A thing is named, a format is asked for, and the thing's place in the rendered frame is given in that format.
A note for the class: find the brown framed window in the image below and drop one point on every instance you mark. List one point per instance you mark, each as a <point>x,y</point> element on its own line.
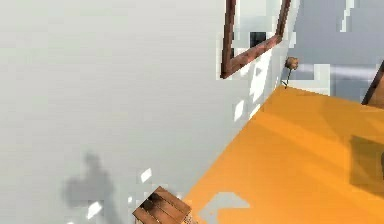
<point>230,40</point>

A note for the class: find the brown wooden cupboard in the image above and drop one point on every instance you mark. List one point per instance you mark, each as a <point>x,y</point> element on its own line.
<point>376,89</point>

